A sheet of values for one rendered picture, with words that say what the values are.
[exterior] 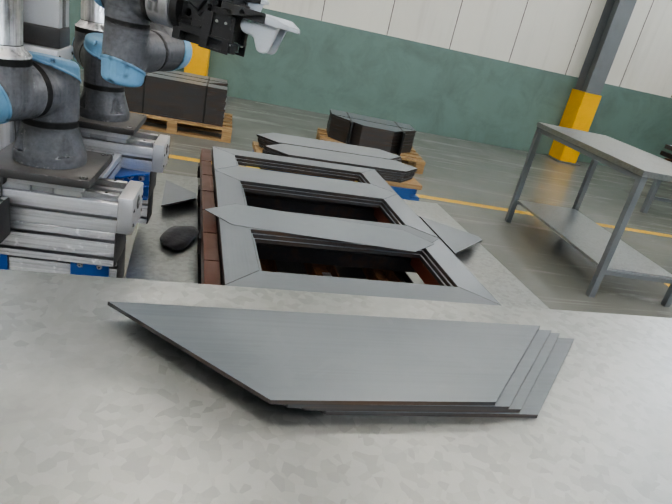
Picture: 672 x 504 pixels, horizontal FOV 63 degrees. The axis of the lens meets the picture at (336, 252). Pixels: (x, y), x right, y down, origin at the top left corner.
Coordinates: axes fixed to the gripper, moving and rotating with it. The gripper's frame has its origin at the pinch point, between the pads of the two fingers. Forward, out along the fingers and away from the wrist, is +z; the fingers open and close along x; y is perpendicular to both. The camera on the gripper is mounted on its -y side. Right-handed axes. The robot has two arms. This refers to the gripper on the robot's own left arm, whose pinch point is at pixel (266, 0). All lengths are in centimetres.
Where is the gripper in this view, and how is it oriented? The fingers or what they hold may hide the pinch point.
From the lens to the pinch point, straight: 216.8
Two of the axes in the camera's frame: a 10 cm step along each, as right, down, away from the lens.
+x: 5.1, 5.5, -6.6
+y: -2.7, 8.3, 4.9
